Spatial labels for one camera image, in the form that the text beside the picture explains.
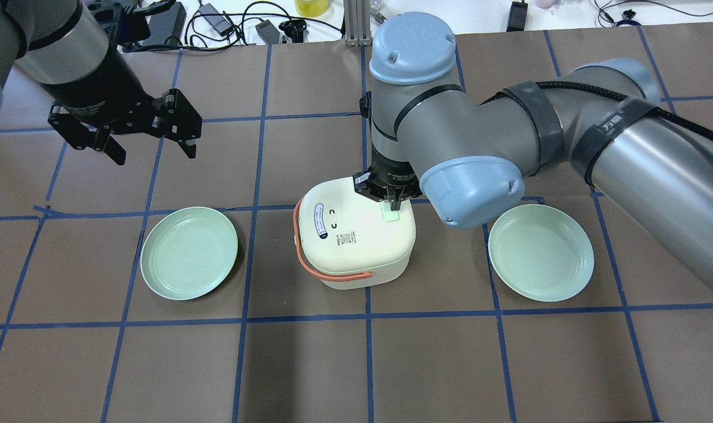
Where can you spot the green plate near right arm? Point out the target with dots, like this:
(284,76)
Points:
(541,253)

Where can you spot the black laptop charger brick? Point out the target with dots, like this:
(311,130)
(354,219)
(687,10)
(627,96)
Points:
(215,19)

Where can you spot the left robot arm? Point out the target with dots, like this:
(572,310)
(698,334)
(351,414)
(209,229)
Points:
(70,48)

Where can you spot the black power adapter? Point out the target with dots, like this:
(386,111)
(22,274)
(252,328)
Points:
(268,33)

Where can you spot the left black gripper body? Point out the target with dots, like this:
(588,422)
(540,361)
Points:
(101,82)

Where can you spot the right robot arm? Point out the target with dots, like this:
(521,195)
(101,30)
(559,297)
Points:
(429,138)

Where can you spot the aluminium frame post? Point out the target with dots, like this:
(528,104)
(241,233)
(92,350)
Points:
(358,30)

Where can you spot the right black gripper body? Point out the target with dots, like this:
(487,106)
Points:
(392,170)

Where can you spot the green plate near left arm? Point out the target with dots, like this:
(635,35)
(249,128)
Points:
(189,253)

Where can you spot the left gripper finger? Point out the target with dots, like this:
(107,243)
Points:
(110,148)
(186,141)

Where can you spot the white rice cooker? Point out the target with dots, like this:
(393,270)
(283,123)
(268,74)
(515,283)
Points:
(349,241)

